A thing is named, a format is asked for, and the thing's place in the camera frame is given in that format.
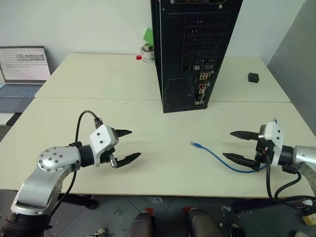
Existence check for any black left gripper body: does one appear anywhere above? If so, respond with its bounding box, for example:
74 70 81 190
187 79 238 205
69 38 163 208
99 126 122 169

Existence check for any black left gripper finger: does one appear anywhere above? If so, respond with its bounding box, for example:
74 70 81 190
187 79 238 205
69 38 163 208
115 152 142 169
117 128 133 139

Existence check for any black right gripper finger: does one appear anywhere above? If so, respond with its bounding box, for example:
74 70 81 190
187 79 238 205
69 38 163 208
230 130 259 141
222 152 260 171

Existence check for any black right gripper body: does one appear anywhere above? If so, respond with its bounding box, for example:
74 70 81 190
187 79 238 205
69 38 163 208
255 124 276 173

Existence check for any crumpled clear plastic wrap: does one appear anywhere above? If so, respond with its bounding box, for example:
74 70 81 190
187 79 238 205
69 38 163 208
147 196 164 205

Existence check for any black table base foot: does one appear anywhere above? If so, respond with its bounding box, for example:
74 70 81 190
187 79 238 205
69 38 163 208
57 193 99 210

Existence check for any white tape roll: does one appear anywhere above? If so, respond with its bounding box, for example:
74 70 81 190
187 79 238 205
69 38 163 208
140 42 156 64

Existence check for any grey leaning board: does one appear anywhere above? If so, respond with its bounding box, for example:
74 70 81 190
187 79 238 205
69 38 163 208
267 0 316 138

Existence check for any green paper sheet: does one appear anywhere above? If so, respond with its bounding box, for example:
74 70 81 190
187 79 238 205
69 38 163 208
143 27 155 45

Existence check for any black computer tower case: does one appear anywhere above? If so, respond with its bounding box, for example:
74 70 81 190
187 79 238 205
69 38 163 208
150 0 244 114

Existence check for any grey open laptop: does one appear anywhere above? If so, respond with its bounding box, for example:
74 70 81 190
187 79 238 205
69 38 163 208
0 45 52 113

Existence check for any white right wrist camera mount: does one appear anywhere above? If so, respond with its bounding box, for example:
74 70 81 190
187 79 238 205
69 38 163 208
263 119 285 166

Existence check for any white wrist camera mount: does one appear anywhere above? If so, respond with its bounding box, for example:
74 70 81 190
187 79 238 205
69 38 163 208
88 124 120 169
263 119 285 166

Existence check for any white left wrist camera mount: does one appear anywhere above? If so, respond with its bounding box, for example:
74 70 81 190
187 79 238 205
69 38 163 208
88 124 120 169

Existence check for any blue ethernet cable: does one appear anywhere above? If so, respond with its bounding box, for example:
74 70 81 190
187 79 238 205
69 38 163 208
189 141 269 174

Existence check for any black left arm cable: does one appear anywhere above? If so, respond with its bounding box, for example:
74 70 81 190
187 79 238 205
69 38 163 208
48 111 103 220

